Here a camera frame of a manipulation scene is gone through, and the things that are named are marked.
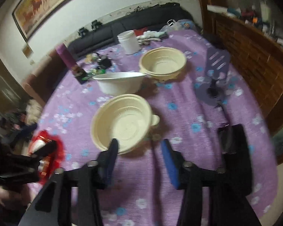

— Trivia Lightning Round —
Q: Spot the red plate gold rim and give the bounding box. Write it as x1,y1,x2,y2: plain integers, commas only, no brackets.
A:
27,130,65,185

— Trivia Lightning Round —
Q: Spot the cream plastic bowl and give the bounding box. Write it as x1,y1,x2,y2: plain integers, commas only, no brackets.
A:
139,47,187,82
90,94,160,155

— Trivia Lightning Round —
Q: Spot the white bowl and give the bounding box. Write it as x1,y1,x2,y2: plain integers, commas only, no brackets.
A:
92,72,146,96

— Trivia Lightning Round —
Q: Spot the brown armchair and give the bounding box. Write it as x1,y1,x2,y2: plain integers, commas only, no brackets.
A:
22,49,68,107

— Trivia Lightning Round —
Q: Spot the purple floral tablecloth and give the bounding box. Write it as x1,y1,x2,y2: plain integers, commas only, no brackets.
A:
38,30,278,225

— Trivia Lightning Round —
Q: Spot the purple thermos bottle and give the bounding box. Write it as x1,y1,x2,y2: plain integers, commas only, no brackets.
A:
55,43,87,85

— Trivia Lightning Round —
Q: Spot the green wrapper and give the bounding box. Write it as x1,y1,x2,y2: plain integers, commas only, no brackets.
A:
82,68,106,81

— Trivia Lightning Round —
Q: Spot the black small gadget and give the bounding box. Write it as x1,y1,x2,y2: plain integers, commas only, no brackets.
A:
96,56,112,70

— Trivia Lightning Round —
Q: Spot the black sofa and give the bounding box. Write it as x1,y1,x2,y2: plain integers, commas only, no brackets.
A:
68,3,194,61

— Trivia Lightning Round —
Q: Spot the framed horse painting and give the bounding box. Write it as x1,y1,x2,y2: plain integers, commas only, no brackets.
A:
12,0,68,41

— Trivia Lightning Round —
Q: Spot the white cloth pile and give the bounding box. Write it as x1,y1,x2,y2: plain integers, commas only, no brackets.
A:
137,31,169,45

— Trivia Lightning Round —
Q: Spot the white plastic jar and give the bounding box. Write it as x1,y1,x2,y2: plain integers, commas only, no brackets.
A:
117,30,141,55

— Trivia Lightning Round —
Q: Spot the wooden cabinet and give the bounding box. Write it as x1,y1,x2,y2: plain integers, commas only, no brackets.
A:
195,0,283,165

